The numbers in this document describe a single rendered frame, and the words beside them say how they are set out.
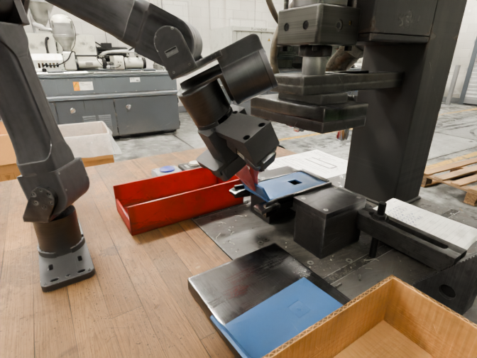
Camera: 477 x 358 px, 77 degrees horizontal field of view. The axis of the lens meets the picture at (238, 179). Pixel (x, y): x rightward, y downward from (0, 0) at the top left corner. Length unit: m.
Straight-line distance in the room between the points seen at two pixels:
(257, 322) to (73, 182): 0.34
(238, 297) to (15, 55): 0.42
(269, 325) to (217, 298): 0.08
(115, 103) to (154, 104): 0.58
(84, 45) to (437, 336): 5.36
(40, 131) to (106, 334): 0.28
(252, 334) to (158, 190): 0.43
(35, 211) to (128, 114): 4.48
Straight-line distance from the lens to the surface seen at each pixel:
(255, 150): 0.36
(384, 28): 0.55
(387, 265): 0.55
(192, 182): 0.73
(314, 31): 0.47
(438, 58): 0.71
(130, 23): 0.41
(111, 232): 0.62
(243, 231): 0.58
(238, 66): 0.39
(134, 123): 5.01
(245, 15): 8.00
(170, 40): 0.39
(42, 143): 0.50
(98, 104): 4.90
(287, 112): 0.50
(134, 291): 0.48
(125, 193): 0.69
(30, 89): 0.51
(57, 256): 0.58
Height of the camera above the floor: 1.21
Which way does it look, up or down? 22 degrees down
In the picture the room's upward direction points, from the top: straight up
